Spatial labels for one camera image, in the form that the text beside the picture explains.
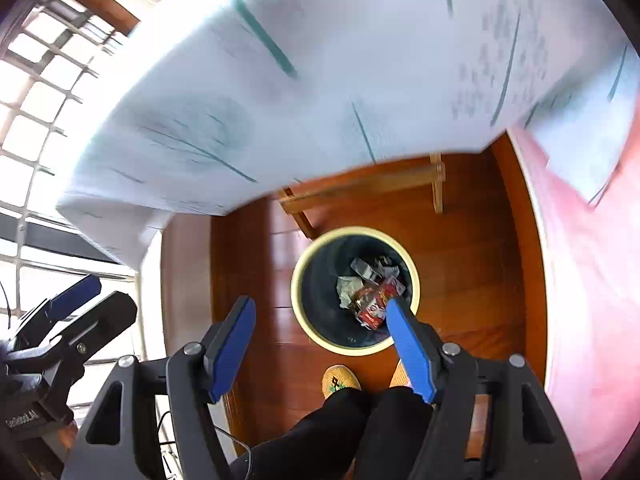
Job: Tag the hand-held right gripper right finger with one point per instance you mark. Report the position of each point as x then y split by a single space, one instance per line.
410 350

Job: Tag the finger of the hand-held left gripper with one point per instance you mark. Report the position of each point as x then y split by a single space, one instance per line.
75 292
105 312

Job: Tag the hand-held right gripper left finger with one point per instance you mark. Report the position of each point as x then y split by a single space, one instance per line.
232 345

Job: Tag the red gold foil packet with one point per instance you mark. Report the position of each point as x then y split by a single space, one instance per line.
372 310

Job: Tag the beige paper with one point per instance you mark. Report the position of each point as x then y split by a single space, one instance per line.
347 290

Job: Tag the white labelled box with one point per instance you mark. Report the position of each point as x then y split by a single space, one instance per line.
372 271

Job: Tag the dark trash bin cream rim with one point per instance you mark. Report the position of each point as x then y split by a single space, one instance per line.
320 310

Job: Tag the yellow slipper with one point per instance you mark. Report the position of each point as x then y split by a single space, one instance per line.
340 382
400 375

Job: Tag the person's black pants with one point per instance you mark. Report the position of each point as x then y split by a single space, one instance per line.
325 435

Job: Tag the pink bed blanket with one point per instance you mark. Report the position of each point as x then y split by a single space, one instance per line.
590 310

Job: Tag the blue tree print tablecloth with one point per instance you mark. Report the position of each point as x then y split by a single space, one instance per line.
350 60

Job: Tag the window with dark grid frame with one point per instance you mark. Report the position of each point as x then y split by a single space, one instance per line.
30 135

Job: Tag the wooden table frame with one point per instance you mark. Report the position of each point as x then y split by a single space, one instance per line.
350 187

